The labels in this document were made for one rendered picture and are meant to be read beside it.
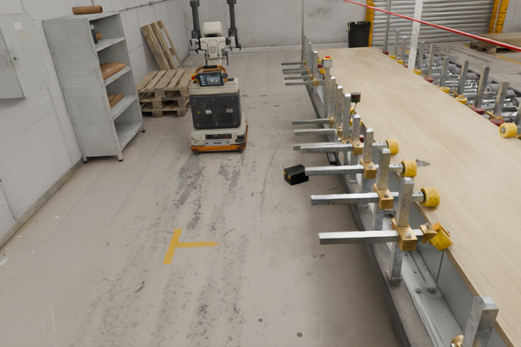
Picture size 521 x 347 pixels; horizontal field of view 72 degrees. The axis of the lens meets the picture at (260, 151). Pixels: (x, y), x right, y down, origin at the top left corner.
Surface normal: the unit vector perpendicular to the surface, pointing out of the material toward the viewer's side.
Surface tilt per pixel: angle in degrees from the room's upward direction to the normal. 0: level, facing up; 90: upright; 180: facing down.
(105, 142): 90
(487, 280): 0
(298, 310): 0
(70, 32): 90
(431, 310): 0
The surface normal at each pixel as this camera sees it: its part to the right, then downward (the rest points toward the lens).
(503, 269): -0.05, -0.90
